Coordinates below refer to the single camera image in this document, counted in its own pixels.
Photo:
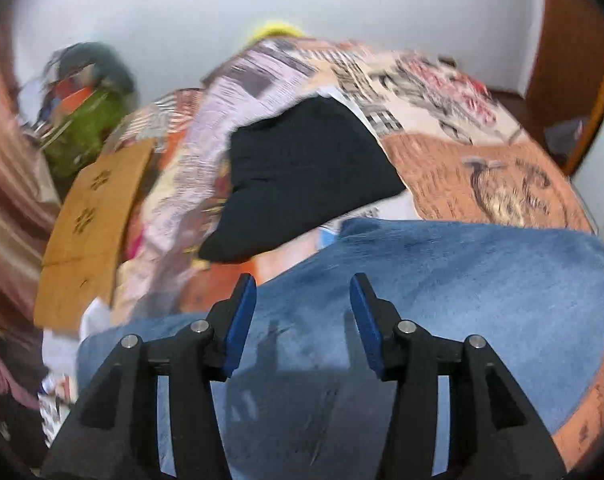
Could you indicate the black folded garment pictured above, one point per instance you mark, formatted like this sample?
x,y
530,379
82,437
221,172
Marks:
x,y
307,175

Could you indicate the orange box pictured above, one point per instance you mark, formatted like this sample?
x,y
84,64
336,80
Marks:
x,y
74,97

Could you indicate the yellow foam tube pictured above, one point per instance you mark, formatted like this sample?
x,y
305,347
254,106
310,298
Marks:
x,y
274,31

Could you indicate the wooden door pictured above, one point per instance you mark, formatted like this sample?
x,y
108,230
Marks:
x,y
572,60

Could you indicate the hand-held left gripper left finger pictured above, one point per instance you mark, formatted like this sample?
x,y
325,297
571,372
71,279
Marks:
x,y
242,325

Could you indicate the white cloth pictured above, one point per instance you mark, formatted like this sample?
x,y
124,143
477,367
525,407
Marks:
x,y
61,350

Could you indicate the blue denim pants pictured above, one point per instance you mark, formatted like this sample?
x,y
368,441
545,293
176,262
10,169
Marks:
x,y
432,285

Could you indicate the maroon cloth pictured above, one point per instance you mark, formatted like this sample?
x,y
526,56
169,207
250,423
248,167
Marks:
x,y
6,375

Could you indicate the wooden lap desk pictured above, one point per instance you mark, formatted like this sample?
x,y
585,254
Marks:
x,y
91,220

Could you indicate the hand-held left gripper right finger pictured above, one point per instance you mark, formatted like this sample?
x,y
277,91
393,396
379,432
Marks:
x,y
367,325

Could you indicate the printed blanket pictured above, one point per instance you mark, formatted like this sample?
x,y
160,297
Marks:
x,y
457,185

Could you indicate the striped pink curtain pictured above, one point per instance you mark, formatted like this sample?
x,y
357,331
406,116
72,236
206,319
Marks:
x,y
6,210

